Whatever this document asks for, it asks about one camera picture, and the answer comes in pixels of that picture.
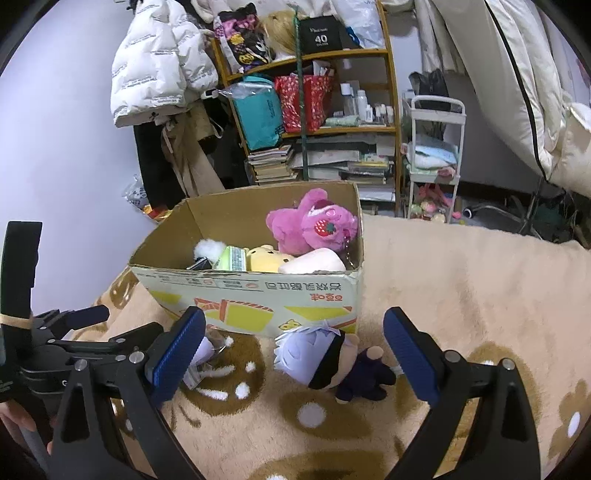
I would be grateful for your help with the red gift bag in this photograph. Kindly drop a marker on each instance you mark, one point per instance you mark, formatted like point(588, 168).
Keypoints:
point(300, 106)

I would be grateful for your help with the pale green packet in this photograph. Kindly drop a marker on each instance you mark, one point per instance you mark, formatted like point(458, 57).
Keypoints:
point(233, 258)

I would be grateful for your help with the light blue folded cloth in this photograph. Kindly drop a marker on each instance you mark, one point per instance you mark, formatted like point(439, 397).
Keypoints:
point(429, 154)

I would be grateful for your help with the white-haired plush doll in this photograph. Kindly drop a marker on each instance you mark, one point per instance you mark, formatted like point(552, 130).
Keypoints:
point(304, 355)

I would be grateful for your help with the pale pink plush toy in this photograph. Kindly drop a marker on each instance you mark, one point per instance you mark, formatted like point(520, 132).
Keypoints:
point(314, 263)

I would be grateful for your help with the white fluffy plush toy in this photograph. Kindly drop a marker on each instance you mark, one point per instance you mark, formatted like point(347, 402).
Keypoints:
point(207, 249)

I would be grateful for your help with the group of cosmetic bottles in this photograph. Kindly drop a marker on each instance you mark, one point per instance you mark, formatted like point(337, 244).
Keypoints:
point(362, 104)

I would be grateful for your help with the white trolley cart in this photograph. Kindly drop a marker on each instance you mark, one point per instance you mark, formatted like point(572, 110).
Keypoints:
point(438, 99)

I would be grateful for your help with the white plastic bag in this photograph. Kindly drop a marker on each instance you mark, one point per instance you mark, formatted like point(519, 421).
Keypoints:
point(364, 23)

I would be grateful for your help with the teal bag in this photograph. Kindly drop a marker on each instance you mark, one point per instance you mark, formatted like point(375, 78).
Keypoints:
point(258, 120)

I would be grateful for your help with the black box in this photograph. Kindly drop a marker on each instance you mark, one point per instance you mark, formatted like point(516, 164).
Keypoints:
point(323, 37)

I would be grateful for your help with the pink black patterned bag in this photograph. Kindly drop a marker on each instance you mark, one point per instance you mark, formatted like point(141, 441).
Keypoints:
point(240, 41)

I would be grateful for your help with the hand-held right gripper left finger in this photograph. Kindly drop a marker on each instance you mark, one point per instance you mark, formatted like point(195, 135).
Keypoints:
point(180, 355)

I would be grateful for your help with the yellow plush toy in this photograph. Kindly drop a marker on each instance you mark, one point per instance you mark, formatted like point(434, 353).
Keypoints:
point(265, 258)

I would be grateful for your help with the stack of books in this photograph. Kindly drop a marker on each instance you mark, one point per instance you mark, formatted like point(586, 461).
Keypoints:
point(272, 166)

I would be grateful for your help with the wooden shelf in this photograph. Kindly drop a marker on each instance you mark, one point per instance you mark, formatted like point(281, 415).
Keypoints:
point(364, 129)

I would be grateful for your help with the person's left hand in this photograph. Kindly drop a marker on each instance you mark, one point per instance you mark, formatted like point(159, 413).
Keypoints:
point(14, 417)

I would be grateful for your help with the plastic bag of toys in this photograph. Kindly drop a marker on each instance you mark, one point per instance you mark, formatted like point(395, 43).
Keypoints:
point(138, 198)

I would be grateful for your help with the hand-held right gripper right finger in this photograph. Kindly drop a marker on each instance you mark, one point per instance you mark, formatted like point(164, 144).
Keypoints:
point(411, 355)

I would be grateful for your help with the blonde wig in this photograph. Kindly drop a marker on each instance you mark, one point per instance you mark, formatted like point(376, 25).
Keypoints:
point(281, 32)

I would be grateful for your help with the white puffer jacket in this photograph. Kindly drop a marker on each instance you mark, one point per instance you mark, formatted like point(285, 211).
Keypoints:
point(157, 60)

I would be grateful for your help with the pink small toys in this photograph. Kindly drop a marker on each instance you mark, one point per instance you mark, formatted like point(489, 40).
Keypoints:
point(429, 203)

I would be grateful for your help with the cream folded mattress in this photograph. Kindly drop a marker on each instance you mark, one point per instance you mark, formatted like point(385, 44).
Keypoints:
point(508, 69)

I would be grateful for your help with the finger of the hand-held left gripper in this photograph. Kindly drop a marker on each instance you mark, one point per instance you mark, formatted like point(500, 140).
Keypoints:
point(115, 346)
point(87, 316)

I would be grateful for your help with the metal frame legs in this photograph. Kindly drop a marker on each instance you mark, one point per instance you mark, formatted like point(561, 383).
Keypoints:
point(535, 207)

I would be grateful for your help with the beige hanging garment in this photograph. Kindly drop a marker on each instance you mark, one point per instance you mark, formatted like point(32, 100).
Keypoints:
point(194, 161)

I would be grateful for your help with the black coat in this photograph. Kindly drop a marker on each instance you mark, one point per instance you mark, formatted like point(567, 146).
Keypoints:
point(145, 161)

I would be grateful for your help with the beige patterned blanket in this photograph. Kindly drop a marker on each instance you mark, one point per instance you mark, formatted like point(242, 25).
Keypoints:
point(461, 286)

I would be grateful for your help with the pile of books and papers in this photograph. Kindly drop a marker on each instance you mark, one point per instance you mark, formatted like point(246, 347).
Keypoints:
point(351, 161)

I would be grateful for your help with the printed cardboard box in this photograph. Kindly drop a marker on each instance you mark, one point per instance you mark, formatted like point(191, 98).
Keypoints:
point(277, 288)

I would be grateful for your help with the green pole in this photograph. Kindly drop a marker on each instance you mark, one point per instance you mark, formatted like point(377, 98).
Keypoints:
point(302, 115)

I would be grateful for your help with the black packet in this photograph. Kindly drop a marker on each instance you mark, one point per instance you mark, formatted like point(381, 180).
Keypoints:
point(201, 264)

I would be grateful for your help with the pale green pouch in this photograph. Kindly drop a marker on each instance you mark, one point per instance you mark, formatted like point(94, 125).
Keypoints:
point(341, 121)

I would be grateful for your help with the cream floral curtain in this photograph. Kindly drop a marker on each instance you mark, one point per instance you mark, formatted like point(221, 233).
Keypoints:
point(429, 37)

